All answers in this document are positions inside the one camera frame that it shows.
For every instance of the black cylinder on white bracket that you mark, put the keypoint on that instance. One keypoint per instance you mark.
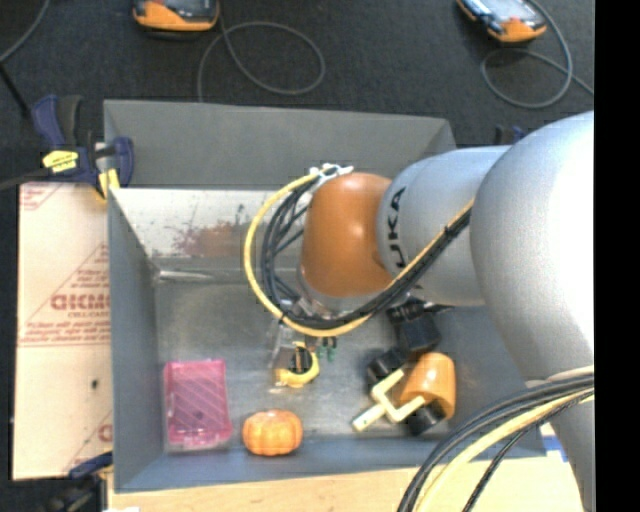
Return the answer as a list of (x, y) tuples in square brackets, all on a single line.
[(407, 313)]

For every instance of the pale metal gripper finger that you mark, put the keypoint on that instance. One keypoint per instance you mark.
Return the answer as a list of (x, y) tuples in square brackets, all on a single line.
[(281, 350)]

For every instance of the pink clear plastic box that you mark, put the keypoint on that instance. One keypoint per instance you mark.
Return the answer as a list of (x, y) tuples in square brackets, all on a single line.
[(196, 405)]

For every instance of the grey metal bin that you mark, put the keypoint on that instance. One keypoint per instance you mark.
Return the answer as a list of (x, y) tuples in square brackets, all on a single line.
[(210, 320)]

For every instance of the brown cardboard board red print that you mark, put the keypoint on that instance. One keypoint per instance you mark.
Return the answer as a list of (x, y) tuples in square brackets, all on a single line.
[(60, 360)]

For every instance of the orange toy pumpkin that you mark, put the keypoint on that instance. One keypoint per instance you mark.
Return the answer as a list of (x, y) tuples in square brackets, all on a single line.
[(272, 433)]

